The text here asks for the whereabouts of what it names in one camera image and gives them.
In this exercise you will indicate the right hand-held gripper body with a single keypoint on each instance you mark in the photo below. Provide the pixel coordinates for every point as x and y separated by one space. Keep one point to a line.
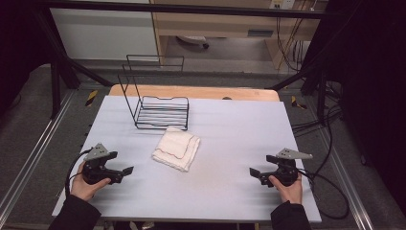
285 171

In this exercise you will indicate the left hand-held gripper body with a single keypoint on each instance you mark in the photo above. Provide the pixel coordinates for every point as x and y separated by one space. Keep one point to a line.
95 172

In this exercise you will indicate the white towel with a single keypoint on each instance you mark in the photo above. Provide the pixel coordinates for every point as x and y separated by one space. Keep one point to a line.
177 148

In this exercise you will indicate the person's left hand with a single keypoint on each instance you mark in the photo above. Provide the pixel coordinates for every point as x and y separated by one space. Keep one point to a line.
83 188

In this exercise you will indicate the person's right hand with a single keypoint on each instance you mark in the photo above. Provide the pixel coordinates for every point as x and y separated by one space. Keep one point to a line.
292 191

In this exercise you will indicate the white foam mat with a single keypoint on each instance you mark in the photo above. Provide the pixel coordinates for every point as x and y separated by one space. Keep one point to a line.
223 134

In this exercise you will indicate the yellow black tape marker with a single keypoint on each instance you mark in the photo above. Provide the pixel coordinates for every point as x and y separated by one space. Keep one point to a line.
297 103
92 98

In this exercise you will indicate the wooden table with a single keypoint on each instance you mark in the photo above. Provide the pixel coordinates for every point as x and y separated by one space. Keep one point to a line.
204 92

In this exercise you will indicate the white cabinet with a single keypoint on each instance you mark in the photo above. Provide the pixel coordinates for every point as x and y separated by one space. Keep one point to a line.
105 32

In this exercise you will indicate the black curtain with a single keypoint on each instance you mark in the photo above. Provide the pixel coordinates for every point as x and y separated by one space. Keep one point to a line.
19 48
373 80

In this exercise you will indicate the office chair base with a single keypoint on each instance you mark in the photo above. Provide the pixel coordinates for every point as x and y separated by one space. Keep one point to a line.
193 40

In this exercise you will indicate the light wooden desk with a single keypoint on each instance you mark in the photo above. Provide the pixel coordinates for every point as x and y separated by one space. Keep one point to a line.
217 27

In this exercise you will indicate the aluminium rail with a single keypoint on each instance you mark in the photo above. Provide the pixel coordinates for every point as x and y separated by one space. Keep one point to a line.
349 179
35 150

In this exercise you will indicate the white wall outlet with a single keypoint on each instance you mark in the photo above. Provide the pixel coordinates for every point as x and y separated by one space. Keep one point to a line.
282 4

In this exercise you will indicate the black metal frame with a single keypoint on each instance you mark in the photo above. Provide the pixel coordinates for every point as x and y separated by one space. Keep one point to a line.
191 9

